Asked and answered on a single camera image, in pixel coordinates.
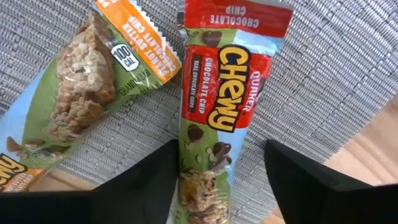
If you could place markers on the orange peanut butter granola bar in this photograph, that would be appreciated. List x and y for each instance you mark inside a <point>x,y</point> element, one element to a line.
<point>84,87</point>

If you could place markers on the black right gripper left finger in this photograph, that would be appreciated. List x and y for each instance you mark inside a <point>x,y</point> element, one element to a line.
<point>146,193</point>

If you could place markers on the red chocolate chip granola bar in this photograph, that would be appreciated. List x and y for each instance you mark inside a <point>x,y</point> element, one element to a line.
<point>230,87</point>

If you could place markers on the grey woven placemat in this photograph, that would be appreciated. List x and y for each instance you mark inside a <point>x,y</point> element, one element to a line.
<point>326,62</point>

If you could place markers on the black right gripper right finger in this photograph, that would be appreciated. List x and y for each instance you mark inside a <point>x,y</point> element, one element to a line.
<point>311,196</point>

